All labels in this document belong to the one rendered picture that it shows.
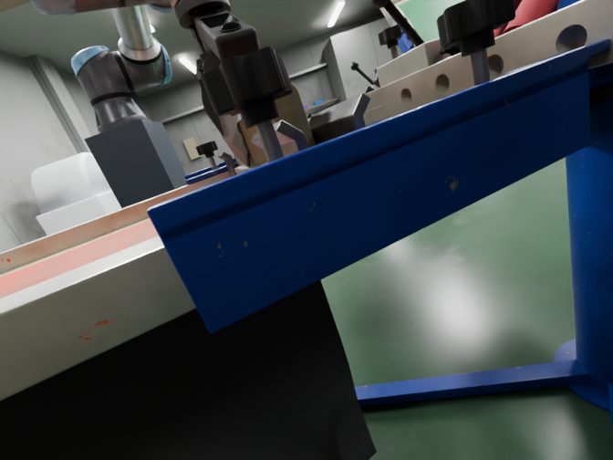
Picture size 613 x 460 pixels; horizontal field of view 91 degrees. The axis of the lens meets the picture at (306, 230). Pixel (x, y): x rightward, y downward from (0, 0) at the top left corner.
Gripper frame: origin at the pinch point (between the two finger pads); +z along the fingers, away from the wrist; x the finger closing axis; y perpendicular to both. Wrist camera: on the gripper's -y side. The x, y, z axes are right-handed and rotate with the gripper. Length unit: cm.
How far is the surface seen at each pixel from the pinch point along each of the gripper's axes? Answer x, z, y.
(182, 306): 12.8, 5.6, -28.6
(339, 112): -2.2, -1.0, -22.3
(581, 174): -75, 31, 3
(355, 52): -426, -131, 630
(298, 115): -0.7, -2.1, -17.7
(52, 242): 39.4, 2.8, 26.0
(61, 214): 152, -7, 341
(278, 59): 3.3, -4.4, -27.9
